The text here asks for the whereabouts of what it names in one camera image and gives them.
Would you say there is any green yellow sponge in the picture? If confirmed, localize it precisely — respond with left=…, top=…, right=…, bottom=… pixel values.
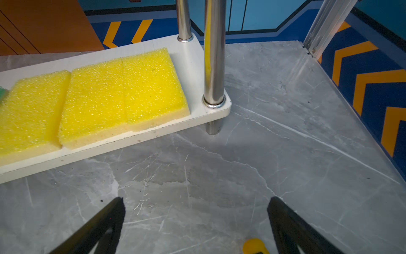
left=0, top=87, right=8, bottom=103

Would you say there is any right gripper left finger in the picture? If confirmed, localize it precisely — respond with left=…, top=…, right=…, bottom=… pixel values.
left=52, top=197, right=126, bottom=254

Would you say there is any right aluminium corner post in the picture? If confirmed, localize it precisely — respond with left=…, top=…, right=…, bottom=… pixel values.
left=303, top=0, right=358, bottom=60

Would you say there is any black handled screwdriver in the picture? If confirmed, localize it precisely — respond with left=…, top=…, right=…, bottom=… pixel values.
left=242, top=238, right=269, bottom=254

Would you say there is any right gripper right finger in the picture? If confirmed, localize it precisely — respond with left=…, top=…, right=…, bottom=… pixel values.
left=267, top=196, right=342, bottom=254

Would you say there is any white two-tier shelf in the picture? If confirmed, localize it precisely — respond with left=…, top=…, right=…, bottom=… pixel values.
left=0, top=0, right=232, bottom=185

